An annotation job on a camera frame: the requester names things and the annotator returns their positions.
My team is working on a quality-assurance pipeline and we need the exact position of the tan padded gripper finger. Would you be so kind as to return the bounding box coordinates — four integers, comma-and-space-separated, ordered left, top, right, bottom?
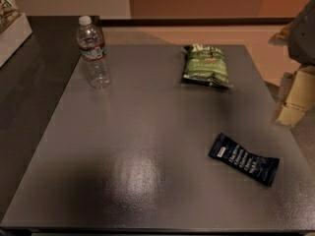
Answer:
274, 65, 315, 127

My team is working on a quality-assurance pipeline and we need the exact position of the dark blue rxbar wrapper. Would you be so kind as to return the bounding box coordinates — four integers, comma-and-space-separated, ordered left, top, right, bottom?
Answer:
209, 133, 280, 187

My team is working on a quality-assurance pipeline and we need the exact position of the green jalapeno chips bag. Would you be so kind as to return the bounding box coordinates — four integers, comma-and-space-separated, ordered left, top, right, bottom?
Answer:
183, 44, 232, 89

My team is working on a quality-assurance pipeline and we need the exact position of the clear plastic water bottle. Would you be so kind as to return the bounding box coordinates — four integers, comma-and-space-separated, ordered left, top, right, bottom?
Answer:
76, 16, 110, 89

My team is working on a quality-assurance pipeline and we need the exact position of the white box of snacks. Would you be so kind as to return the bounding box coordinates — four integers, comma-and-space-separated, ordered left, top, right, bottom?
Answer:
0, 0, 32, 68

